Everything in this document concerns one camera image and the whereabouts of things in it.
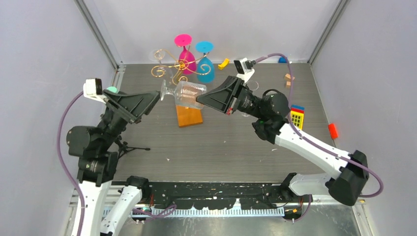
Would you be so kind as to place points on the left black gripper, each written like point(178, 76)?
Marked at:
point(132, 105)

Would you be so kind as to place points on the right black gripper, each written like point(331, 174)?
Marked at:
point(220, 98)

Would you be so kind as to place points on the clear wine glass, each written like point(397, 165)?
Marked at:
point(185, 93)
point(156, 55)

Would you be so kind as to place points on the clear flute glass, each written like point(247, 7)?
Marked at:
point(253, 86)

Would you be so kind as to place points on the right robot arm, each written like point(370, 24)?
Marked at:
point(345, 174)

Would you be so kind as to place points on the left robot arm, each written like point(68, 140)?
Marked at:
point(99, 149)

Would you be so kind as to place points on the blue wine glass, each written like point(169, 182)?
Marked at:
point(205, 67)

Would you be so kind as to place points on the orange wooden rack base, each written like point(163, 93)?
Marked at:
point(188, 116)

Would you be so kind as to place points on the pink wine glass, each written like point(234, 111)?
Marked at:
point(188, 59)

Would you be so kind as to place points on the mint green cup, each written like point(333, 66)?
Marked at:
point(112, 89)

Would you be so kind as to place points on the yellow toy block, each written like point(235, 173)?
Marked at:
point(223, 64)

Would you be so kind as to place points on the small black tripod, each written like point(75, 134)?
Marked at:
point(130, 148)

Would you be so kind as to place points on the colourful toy brick building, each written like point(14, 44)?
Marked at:
point(297, 115)

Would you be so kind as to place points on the red toy block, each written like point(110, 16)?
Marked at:
point(333, 131)

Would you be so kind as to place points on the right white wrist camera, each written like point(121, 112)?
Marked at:
point(244, 69)

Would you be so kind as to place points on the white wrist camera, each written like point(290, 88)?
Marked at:
point(244, 69)
point(93, 89)

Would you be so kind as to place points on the gold wire wine glass rack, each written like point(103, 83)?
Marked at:
point(174, 72)

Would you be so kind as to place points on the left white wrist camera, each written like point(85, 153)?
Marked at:
point(93, 89)

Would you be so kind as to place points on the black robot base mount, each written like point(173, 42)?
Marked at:
point(219, 199)

